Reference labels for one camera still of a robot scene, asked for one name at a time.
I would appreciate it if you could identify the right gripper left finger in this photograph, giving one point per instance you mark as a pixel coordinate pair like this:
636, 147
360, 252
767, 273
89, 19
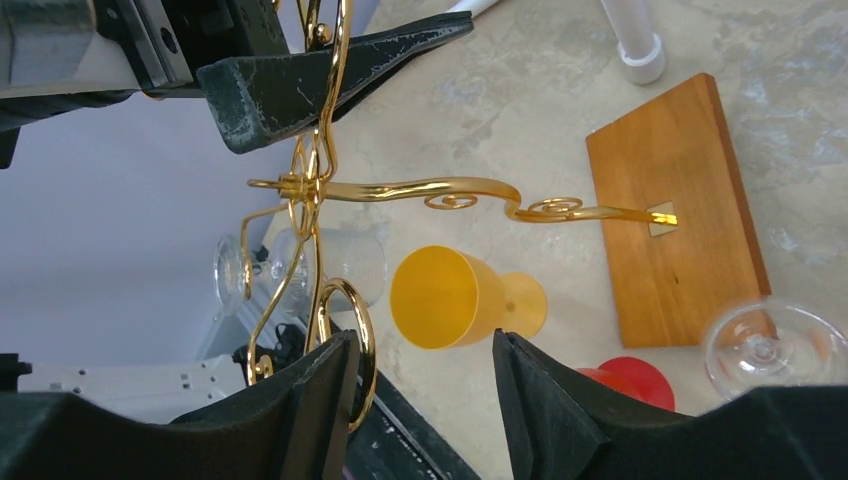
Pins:
293, 425

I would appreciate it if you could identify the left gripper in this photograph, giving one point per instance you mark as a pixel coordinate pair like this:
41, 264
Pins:
61, 56

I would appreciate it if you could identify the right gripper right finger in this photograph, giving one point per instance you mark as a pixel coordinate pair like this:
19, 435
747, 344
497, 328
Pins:
560, 424

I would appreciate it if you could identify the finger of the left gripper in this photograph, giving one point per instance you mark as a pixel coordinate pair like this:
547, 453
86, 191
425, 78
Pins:
257, 101

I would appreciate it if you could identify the red goblet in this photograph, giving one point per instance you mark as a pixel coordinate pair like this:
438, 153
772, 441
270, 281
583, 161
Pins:
635, 378

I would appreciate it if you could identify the gold scroll wine glass rack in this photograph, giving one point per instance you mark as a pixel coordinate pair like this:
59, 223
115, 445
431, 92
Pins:
309, 183

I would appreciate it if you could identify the yellow goblet left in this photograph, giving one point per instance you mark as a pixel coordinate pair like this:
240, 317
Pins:
442, 298

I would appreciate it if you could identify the white PVC pipe assembly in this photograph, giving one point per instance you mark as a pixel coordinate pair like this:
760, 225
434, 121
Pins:
573, 41

